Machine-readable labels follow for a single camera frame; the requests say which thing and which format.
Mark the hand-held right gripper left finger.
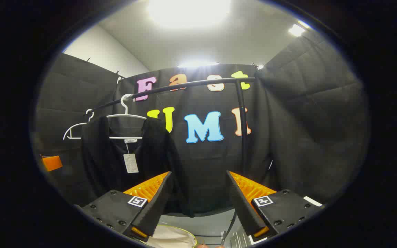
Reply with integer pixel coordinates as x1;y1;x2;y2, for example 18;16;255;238
81;171;173;241

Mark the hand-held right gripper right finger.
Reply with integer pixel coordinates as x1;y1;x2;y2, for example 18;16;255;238
226;170;323;241

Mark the white laundry hamper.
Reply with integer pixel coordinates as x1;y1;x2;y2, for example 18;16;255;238
140;224;199;248

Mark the black knitted garment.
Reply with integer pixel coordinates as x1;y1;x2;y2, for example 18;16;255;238
81;115;195;217

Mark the small white clothes hanger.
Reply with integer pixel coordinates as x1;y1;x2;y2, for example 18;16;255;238
63;109;95;141

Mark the black metal clothes rack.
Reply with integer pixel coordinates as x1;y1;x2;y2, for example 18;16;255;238
88;77;257;246

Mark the large white clothes hanger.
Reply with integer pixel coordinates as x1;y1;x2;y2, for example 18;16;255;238
107;93;147;140

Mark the white paper garment tag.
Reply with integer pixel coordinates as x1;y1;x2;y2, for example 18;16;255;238
123;153;140;174

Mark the black backdrop cloth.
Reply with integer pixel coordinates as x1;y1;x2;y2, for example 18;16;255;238
33;29;369;215

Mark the small ceiling light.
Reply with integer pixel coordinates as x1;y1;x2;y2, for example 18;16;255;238
288;21;311;37

